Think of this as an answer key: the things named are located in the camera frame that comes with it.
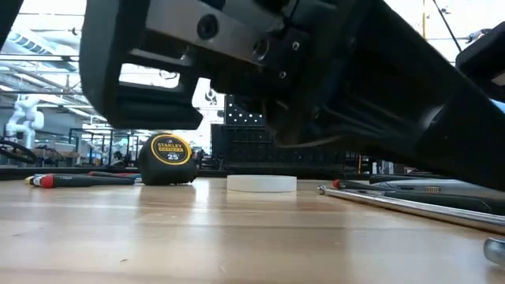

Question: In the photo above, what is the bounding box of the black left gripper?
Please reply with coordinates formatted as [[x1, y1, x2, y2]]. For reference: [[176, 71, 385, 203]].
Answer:
[[145, 0, 295, 115]]

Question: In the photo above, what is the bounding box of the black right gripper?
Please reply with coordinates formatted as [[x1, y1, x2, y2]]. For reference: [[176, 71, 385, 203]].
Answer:
[[455, 21, 505, 103]]

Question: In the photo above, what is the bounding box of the grey utility knife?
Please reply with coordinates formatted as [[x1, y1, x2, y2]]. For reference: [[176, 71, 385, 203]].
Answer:
[[372, 179, 505, 200]]

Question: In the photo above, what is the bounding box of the black screwdriver red cap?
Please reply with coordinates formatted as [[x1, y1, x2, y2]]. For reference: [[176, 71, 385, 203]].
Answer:
[[33, 174, 136, 189], [332, 178, 395, 192]]

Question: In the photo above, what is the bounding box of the chrome telescoping rod tool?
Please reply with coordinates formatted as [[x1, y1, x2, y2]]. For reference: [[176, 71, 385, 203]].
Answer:
[[316, 185, 505, 236]]

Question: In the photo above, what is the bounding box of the yellow black Stanley tape measure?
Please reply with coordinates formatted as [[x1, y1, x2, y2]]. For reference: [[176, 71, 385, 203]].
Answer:
[[137, 133, 198, 186]]

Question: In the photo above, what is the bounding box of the white tape roll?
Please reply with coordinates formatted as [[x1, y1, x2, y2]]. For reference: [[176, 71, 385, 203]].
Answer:
[[226, 174, 298, 194]]

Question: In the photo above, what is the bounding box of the large chrome wrench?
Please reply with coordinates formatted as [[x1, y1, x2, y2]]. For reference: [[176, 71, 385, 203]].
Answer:
[[483, 236, 505, 266]]

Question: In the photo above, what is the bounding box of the black metal rack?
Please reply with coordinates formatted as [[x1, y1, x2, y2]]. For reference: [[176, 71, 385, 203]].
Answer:
[[69, 126, 140, 166]]

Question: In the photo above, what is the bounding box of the small black red screwdriver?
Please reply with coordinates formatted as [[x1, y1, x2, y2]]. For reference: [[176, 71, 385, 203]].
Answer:
[[87, 170, 142, 178]]

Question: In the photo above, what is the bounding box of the thick black hanging cable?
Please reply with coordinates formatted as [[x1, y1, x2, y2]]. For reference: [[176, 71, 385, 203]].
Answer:
[[432, 0, 462, 52]]

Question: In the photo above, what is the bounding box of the yellow hanging cord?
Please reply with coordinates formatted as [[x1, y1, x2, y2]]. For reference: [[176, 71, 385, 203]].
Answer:
[[421, 0, 429, 36]]

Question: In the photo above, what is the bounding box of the black hose coil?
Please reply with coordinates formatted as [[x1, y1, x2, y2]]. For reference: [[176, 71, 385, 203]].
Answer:
[[0, 140, 38, 166]]

